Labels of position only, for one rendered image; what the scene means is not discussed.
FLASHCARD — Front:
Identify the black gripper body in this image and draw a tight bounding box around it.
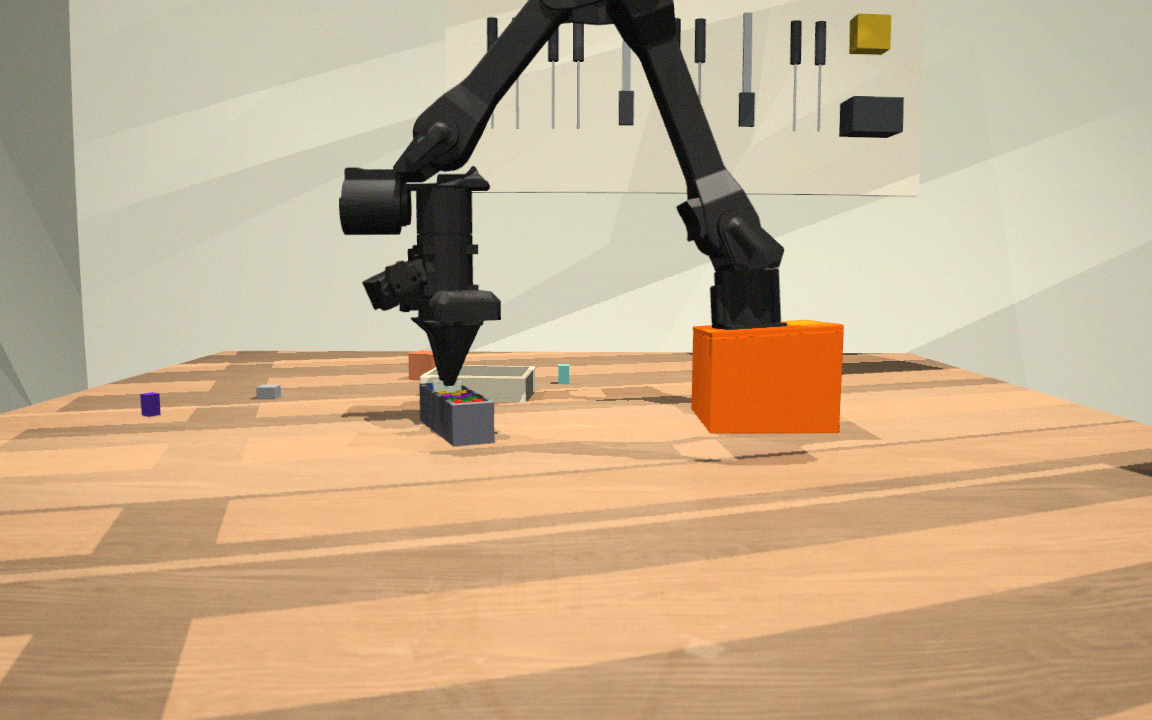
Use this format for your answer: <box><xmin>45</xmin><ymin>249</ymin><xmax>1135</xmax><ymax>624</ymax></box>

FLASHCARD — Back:
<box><xmin>399</xmin><ymin>235</ymin><xmax>501</xmax><ymax>323</ymax></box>

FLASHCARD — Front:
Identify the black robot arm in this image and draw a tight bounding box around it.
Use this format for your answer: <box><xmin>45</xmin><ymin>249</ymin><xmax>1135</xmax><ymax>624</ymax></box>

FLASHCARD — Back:
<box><xmin>339</xmin><ymin>0</ymin><xmax>788</xmax><ymax>329</ymax></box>

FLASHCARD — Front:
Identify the white shallow tray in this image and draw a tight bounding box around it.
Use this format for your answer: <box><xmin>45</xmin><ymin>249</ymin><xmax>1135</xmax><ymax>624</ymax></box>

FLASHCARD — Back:
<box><xmin>420</xmin><ymin>365</ymin><xmax>535</xmax><ymax>402</ymax></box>

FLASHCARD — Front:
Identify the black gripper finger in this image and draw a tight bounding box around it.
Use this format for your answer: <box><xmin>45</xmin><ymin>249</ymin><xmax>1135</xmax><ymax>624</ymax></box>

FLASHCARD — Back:
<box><xmin>420</xmin><ymin>320</ymin><xmax>484</xmax><ymax>386</ymax></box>
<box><xmin>411</xmin><ymin>317</ymin><xmax>442</xmax><ymax>381</ymax></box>

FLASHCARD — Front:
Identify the small purple block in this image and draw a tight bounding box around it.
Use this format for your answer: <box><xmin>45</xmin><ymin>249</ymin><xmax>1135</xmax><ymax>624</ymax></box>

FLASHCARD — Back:
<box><xmin>141</xmin><ymin>392</ymin><xmax>161</xmax><ymax>417</ymax></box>

